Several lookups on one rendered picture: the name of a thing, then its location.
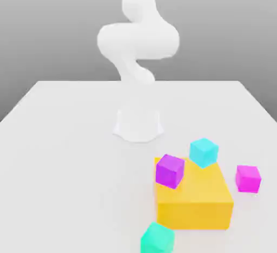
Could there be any small magenta cube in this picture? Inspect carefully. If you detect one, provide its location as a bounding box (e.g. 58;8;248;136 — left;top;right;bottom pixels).
235;164;262;194

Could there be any small purple cube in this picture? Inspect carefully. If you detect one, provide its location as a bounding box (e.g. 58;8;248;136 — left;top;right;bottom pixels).
155;153;186;190

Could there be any small turquoise cube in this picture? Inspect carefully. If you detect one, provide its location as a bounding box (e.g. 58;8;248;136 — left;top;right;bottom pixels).
140;221;175;253

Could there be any large yellow box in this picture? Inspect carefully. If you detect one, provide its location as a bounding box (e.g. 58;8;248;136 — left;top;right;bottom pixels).
154;157;235;231

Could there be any small cyan cube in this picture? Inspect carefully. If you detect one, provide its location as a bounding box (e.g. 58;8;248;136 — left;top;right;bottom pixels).
189;137;220;170

